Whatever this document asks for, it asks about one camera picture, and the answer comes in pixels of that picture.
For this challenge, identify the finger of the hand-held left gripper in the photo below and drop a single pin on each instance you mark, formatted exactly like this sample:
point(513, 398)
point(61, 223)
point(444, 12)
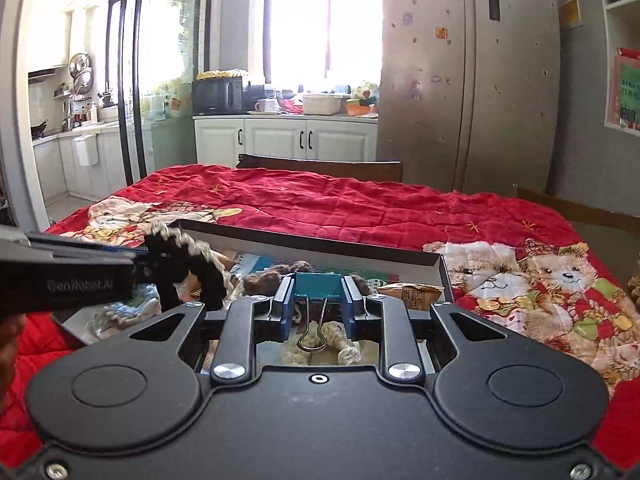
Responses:
point(100, 258)
point(90, 244)

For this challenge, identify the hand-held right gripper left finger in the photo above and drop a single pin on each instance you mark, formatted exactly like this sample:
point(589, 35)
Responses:
point(285, 305)

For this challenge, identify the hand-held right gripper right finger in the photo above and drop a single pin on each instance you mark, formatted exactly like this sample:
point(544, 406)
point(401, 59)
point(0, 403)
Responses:
point(352, 305)

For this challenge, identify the brown fuzzy hair clip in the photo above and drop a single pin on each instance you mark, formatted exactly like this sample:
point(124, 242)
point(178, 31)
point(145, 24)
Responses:
point(361, 285)
point(270, 280)

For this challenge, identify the blue binder clip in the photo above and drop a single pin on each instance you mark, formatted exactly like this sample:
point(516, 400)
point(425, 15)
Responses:
point(317, 287)

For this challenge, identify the light blue scrunchie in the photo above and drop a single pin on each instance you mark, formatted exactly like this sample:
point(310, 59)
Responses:
point(125, 310)

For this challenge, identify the shallow black cardboard box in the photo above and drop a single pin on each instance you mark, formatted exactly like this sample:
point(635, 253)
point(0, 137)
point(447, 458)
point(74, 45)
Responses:
point(300, 247)

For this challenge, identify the black scrunchie with cream lace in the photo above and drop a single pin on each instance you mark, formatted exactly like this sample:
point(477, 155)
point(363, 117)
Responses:
point(210, 280)

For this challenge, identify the person's left hand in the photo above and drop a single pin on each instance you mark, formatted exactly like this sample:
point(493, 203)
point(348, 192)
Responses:
point(10, 350)

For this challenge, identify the textbook with building cover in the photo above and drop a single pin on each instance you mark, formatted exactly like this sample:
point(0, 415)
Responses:
point(252, 262)

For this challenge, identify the white kitchen counter unit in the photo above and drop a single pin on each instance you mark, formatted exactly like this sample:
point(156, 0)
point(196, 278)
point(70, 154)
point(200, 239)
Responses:
point(55, 165)

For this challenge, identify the white hanging bin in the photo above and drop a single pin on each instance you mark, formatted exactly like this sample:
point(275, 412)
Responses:
point(87, 149)

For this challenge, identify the red printed blanket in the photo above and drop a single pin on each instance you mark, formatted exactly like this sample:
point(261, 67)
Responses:
point(350, 205)

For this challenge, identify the black wok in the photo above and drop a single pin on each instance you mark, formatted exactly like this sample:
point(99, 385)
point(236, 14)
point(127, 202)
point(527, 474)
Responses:
point(40, 130)

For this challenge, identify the white counter cabinet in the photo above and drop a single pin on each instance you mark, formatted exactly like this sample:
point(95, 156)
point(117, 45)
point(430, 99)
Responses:
point(275, 140)

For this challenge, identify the hanging steel pans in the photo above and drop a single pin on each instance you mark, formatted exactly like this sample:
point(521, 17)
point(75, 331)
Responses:
point(81, 72)

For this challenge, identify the black-framed glass door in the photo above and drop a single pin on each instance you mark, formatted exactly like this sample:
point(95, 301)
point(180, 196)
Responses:
point(127, 60)

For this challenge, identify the black microwave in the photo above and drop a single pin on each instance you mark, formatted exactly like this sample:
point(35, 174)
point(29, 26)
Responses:
point(215, 95)

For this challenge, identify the orange plastic container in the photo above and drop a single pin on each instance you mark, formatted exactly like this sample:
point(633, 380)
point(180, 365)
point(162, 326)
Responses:
point(360, 107)

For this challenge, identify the white mug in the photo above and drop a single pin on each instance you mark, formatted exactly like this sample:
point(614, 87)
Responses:
point(265, 105)

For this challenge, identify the white plastic basin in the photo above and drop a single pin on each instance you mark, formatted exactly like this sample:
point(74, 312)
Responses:
point(322, 104)

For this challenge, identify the small black appliance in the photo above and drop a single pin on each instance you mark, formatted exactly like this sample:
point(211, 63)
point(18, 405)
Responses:
point(254, 99)

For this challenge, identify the yellow flower decoration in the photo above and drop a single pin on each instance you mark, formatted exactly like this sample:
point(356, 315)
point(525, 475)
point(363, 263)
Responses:
point(222, 74)

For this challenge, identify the silver refrigerator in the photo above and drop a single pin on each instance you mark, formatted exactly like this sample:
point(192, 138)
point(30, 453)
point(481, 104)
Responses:
point(450, 110)

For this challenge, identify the cartoon girl sticker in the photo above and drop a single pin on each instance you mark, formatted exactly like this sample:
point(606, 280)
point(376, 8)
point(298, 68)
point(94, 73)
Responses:
point(417, 90)

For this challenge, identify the orange square sticker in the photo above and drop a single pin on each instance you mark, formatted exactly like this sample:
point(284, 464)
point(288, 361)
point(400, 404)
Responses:
point(441, 33)

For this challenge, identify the green notice sheet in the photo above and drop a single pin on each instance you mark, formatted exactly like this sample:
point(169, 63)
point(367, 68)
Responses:
point(630, 90)

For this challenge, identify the white wall shelf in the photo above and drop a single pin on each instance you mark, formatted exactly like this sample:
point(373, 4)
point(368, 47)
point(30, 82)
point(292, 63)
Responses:
point(607, 60)

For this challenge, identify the yellow wall card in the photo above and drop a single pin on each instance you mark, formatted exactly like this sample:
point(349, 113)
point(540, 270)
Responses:
point(571, 10)

